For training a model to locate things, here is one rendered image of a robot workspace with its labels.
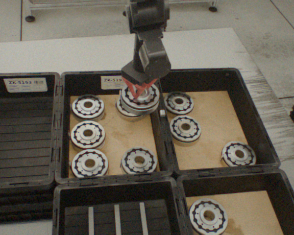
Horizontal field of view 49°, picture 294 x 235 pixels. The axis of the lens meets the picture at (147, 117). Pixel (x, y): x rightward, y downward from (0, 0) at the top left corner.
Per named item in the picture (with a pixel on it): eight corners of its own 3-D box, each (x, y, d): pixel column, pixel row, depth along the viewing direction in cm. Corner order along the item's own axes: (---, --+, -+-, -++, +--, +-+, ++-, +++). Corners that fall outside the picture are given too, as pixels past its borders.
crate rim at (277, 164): (152, 74, 109) (153, 69, 107) (235, 72, 114) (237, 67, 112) (173, 179, 84) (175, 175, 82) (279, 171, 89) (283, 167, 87)
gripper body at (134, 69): (166, 66, 81) (170, 43, 75) (140, 88, 76) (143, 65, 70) (146, 54, 83) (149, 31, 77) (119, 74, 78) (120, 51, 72)
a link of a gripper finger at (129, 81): (156, 94, 86) (160, 68, 79) (139, 109, 82) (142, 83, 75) (136, 81, 88) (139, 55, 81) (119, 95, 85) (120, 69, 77)
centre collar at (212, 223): (197, 207, 85) (198, 206, 84) (215, 207, 85) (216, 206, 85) (200, 225, 82) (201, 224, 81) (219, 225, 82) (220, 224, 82)
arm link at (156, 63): (165, -7, 66) (124, 1, 65) (181, 29, 59) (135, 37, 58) (165, 39, 75) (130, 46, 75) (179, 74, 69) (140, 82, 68)
